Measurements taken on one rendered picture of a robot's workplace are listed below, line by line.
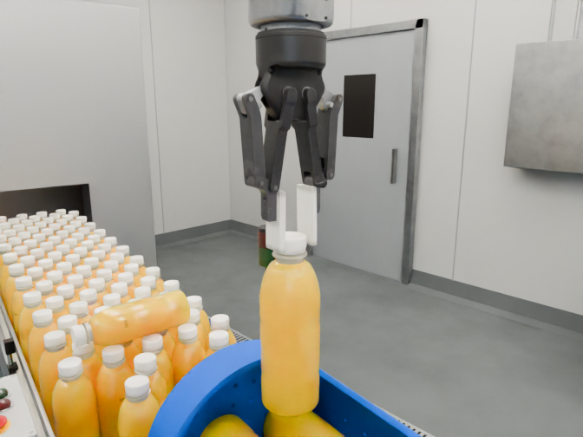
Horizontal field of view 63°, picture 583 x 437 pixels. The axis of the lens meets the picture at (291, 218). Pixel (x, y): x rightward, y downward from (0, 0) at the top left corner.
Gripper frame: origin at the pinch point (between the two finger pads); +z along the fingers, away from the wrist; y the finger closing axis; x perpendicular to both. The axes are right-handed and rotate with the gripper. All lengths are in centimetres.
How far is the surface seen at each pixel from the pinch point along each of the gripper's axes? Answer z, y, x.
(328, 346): 145, 159, 173
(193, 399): 23.2, -10.4, 6.9
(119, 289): 32, 0, 73
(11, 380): 34, -27, 45
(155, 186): 76, 156, 458
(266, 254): 24, 32, 53
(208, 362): 21.0, -6.4, 10.2
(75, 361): 32, -17, 42
